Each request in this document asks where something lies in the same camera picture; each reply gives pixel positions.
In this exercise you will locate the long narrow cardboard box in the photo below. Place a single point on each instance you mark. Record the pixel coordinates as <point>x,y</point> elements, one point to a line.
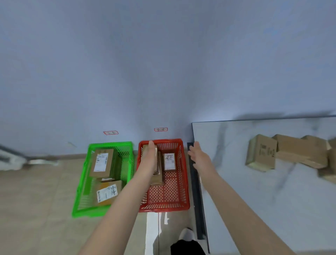
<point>157,181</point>

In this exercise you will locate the person's white right shoe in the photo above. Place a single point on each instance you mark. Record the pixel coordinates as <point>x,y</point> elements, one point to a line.
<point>187,234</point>

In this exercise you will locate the tall parcel with 9777 sticker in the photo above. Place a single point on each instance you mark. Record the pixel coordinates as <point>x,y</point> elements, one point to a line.
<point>158,164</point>

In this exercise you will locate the white radiator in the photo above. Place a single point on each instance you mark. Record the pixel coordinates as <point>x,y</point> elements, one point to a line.
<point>10,160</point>

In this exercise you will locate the red-framed wall label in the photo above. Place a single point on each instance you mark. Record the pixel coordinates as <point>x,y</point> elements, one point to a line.
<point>161,129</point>
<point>110,132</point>

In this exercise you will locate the clear-taped cardboard box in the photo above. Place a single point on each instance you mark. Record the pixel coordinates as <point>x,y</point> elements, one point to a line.
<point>107,180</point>

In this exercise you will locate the dark table side panel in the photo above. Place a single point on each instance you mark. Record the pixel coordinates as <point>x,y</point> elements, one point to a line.
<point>197,197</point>

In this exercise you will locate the red plastic basket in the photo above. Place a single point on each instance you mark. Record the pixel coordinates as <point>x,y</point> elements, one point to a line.
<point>168,207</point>

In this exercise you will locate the green plastic basket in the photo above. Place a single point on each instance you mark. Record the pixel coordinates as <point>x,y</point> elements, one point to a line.
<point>110,144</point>

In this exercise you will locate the person's black trousers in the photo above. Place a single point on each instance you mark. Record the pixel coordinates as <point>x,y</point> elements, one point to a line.
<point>187,248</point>

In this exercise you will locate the pile of brown cardboard boxes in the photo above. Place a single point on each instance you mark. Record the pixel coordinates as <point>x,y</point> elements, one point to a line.
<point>296,149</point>

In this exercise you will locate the grey skirting board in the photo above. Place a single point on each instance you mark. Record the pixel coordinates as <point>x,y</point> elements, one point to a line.
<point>73,156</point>

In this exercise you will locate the person's right hand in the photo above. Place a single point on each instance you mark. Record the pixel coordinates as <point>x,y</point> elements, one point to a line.
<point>204,165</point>

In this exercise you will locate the person's right forearm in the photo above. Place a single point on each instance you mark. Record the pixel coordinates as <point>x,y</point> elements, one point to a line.
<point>244,215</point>

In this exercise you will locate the yellow-taped cardboard box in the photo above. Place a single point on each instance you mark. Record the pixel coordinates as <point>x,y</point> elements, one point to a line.
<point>119,186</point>

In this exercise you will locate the person's left hand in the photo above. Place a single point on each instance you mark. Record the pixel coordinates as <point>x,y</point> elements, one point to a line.
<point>149,157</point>

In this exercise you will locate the person's left forearm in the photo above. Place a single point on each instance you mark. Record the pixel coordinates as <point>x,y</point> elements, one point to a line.
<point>118,215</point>

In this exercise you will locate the small smooth cardboard box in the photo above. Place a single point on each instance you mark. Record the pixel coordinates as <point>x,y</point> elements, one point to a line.
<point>169,170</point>

